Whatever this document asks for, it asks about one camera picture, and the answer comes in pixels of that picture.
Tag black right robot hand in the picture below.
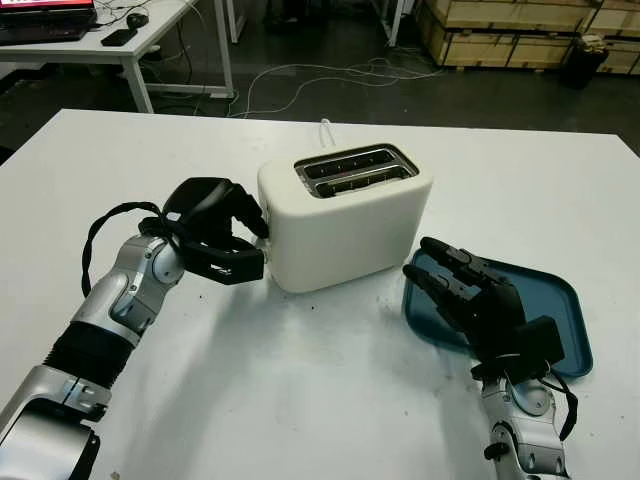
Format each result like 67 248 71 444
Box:
402 237 526 362

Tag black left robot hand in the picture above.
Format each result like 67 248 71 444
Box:
163 177 271 251

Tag dark blue plastic tray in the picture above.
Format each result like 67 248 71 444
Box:
401 248 594 376

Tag white two-slot toaster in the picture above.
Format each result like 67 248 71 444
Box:
257 143 434 294

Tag white office desk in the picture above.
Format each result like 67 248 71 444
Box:
0 0 236 114

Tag black smartphone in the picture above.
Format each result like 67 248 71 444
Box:
101 28 139 47

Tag black laptop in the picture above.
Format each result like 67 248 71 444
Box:
0 0 99 44

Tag black trash bin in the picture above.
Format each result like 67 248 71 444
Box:
571 34 610 91

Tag stacked wooden crates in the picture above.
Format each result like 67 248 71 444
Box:
414 0 640 76

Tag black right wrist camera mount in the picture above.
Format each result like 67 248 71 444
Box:
514 315 566 381

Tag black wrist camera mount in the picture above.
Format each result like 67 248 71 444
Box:
514 315 566 381
172 222 265 286

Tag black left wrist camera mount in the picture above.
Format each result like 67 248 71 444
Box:
172 222 265 286

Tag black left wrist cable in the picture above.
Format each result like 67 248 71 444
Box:
82 201 176 294

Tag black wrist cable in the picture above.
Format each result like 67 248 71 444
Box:
544 372 579 441
82 201 176 294

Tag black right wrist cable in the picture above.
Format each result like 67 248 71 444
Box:
544 372 579 441

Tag white cable on floor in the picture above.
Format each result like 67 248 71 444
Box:
229 57 446 119

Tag white metal table frame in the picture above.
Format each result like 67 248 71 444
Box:
222 0 404 47

